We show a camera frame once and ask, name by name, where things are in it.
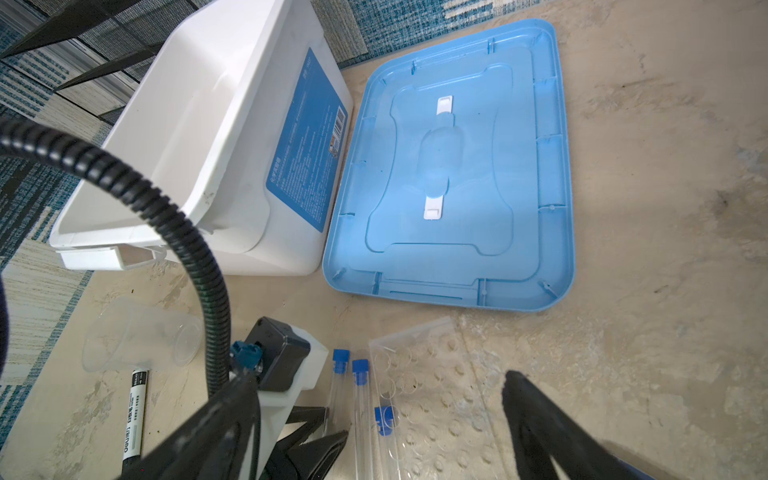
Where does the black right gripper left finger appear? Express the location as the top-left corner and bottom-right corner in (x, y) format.
(120, 373), (261, 479)

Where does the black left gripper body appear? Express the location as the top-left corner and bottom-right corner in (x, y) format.
(263, 406), (349, 480)

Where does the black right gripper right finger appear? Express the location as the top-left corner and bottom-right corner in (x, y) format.
(502, 370), (637, 479)

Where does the blue capped test tube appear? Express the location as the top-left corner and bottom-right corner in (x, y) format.
(374, 404), (400, 479)
(352, 359), (374, 480)
(322, 349), (350, 437)

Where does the clear test tube rack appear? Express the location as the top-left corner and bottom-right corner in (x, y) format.
(369, 318), (509, 479)

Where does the white plastic storage bin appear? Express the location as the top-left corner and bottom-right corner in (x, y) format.
(49, 0), (355, 277)

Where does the black marker pen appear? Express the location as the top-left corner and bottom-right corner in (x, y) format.
(122, 369), (149, 470)

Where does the clear plastic beaker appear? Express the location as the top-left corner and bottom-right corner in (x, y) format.
(82, 296), (204, 372)

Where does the blue plastic bin lid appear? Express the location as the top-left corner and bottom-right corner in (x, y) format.
(322, 19), (576, 312)

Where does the black corrugated left cable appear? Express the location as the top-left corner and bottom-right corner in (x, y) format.
(0, 113), (233, 400)

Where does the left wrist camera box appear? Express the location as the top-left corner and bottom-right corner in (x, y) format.
(229, 317), (328, 479)

